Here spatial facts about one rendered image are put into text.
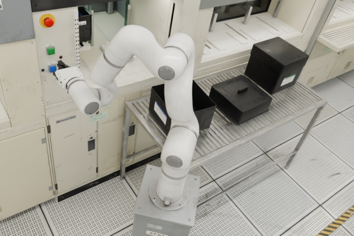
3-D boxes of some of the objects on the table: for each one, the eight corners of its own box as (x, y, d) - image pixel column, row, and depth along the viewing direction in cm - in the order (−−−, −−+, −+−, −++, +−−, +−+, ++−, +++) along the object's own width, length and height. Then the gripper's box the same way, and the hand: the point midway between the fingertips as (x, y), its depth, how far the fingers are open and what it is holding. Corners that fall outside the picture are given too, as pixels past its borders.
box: (271, 95, 231) (284, 65, 215) (242, 73, 247) (252, 43, 231) (296, 84, 247) (310, 56, 230) (267, 64, 262) (278, 36, 246)
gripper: (92, 74, 140) (75, 52, 151) (57, 83, 133) (41, 59, 143) (92, 88, 145) (76, 66, 155) (58, 98, 137) (43, 73, 148)
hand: (61, 65), depth 148 cm, fingers closed
